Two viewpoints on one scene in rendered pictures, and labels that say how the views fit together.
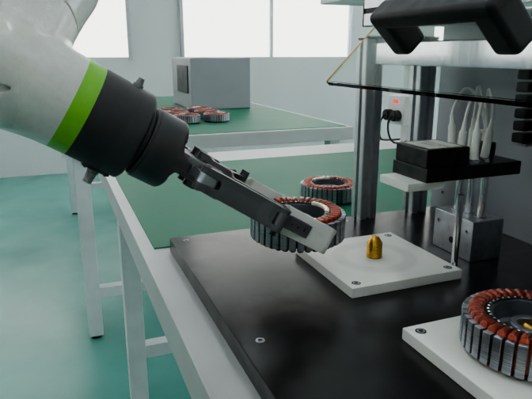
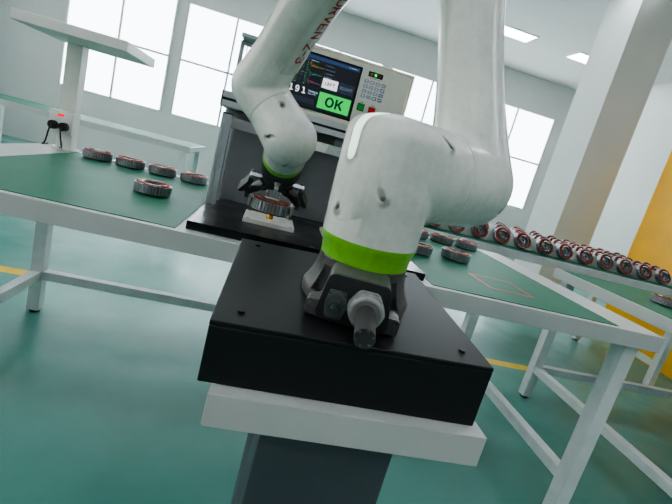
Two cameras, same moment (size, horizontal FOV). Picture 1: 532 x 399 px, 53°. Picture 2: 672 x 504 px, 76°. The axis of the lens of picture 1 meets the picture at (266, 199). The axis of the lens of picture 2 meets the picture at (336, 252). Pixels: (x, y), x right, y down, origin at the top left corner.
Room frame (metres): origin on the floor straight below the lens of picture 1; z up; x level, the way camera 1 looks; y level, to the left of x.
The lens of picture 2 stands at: (0.19, 1.08, 1.01)
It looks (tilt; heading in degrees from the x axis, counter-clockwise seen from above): 12 degrees down; 280
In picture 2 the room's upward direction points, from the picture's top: 15 degrees clockwise
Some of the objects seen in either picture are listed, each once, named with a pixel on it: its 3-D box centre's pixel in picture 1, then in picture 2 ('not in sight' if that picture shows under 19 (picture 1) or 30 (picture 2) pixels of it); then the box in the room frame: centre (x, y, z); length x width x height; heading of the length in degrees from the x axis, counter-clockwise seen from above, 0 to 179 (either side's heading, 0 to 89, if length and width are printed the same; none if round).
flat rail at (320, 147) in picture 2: not in sight; (324, 148); (0.56, -0.27, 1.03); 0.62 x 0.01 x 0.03; 21
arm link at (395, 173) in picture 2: not in sight; (389, 190); (0.25, 0.51, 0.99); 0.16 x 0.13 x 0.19; 49
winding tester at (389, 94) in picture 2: not in sight; (334, 95); (0.63, -0.49, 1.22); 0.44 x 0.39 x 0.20; 21
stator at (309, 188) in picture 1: (328, 189); (153, 187); (1.03, -0.12, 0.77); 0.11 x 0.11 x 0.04
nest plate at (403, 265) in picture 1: (374, 260); (268, 220); (0.64, -0.14, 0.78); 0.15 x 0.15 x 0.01; 21
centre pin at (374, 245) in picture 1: (374, 246); not in sight; (0.64, -0.14, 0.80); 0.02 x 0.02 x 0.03
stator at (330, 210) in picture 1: (297, 222); (270, 205); (0.61, -0.04, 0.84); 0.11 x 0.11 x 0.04
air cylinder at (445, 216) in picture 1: (466, 231); not in sight; (0.69, -0.27, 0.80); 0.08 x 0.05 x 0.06; 21
